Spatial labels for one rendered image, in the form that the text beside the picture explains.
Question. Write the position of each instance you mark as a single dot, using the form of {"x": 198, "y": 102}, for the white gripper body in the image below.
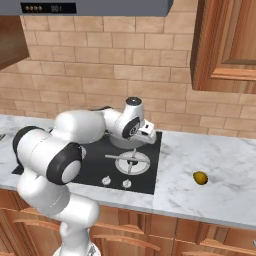
{"x": 148, "y": 137}

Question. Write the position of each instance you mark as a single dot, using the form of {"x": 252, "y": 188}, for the black hob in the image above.
{"x": 100, "y": 163}

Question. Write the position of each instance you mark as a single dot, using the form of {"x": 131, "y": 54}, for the wooden wall cupboard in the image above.
{"x": 11, "y": 40}

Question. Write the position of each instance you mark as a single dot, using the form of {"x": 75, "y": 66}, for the grey range hood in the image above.
{"x": 100, "y": 7}

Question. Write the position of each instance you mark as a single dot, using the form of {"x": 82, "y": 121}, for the white hob knob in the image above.
{"x": 126, "y": 183}
{"x": 106, "y": 180}

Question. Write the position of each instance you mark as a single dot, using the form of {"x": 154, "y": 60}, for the yellow-green lemon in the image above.
{"x": 200, "y": 178}

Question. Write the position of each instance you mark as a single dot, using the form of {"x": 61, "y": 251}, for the wooden wall cupboard door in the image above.
{"x": 230, "y": 43}

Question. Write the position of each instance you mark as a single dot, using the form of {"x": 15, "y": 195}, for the wooden drawer front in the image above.
{"x": 220, "y": 235}
{"x": 123, "y": 220}

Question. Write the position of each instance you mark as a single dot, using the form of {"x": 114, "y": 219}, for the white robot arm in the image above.
{"x": 50, "y": 150}

